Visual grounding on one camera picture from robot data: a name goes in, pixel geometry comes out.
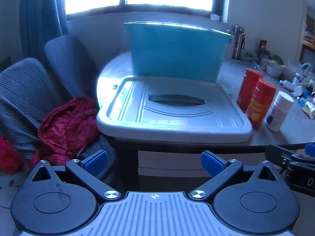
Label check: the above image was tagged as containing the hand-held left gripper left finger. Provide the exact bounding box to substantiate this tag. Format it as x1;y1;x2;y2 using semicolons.
29;150;121;201

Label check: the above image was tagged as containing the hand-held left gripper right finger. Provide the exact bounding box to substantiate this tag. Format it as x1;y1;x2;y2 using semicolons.
188;151;286;201

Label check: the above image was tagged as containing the white plastic bottle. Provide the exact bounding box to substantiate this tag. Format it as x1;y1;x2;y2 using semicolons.
265;91;294;132

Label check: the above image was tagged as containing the orange plastic bottle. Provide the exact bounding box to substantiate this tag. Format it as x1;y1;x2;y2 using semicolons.
236;67;263;112
246;78;278;128

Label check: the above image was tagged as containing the white bin lid grey handle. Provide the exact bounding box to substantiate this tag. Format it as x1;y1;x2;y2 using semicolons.
96;76;253;143

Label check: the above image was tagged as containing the blue plastic storage bin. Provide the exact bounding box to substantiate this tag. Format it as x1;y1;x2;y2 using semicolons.
123;21;235;83

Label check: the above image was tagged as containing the red puffer jacket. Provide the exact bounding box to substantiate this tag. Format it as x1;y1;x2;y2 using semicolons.
31;96;100;168

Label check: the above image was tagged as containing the pile of small toiletries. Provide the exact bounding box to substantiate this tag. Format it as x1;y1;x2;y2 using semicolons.
279;63;315;118

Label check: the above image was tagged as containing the white bowl green lid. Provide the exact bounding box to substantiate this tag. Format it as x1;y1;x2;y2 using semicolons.
266;54;287;78

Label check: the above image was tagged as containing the red plastic bag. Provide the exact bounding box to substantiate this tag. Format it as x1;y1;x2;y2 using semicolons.
0;135;24;174

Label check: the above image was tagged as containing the white printed cushion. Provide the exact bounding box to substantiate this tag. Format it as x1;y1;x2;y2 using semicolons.
0;170;32;227

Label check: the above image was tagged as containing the grey textured fabric chair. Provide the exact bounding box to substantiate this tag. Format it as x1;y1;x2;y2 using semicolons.
44;34;106;99
0;58;116;177

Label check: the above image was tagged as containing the red carton box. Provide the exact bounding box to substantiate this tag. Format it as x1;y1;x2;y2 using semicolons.
258;40;268;59

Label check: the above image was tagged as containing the pink water bottle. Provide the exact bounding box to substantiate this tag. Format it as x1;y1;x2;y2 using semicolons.
225;39;235;59

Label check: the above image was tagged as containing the stainless steel thermos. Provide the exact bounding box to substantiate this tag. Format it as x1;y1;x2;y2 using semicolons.
233;26;246;61

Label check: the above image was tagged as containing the wooden shelf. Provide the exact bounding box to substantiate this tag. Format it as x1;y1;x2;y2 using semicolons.
299;12;315;62

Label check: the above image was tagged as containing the teal curtain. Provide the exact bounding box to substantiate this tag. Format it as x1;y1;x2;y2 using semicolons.
20;0;69;62

